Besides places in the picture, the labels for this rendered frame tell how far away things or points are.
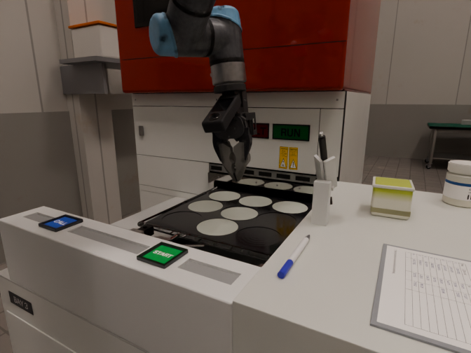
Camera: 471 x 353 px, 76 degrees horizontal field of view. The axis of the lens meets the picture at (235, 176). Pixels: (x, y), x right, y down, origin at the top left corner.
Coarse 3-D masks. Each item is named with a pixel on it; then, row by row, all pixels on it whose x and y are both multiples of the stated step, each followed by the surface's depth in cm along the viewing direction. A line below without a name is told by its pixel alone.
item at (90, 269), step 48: (48, 240) 54; (96, 240) 53; (144, 240) 53; (48, 288) 58; (96, 288) 50; (144, 288) 44; (192, 288) 39; (240, 288) 39; (144, 336) 46; (192, 336) 41
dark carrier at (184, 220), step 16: (240, 192) 100; (176, 208) 85; (224, 208) 86; (256, 208) 85; (272, 208) 85; (160, 224) 74; (176, 224) 75; (192, 224) 74; (240, 224) 74; (256, 224) 74; (272, 224) 75; (288, 224) 75; (224, 240) 66; (240, 240) 66; (256, 240) 66; (272, 240) 66
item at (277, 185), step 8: (208, 176) 110; (216, 176) 108; (224, 176) 106; (248, 176) 103; (208, 184) 111; (216, 184) 111; (248, 184) 102; (256, 184) 101; (264, 184) 100; (272, 184) 98; (280, 184) 97; (288, 184) 95; (296, 184) 94; (304, 184) 94; (304, 192) 93; (312, 192) 92
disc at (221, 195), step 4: (216, 192) 100; (220, 192) 100; (224, 192) 100; (228, 192) 100; (232, 192) 100; (212, 196) 96; (216, 196) 96; (220, 196) 96; (224, 196) 96; (228, 196) 96; (232, 196) 96; (236, 196) 96; (220, 200) 92; (224, 200) 92; (228, 200) 92
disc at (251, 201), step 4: (248, 196) 96; (252, 196) 96; (256, 196) 96; (260, 196) 96; (240, 200) 92; (244, 200) 92; (248, 200) 92; (252, 200) 92; (256, 200) 92; (260, 200) 92; (264, 200) 92; (268, 200) 92; (244, 204) 89; (248, 204) 89; (252, 204) 89; (256, 204) 89; (260, 204) 89; (264, 204) 89; (268, 204) 89
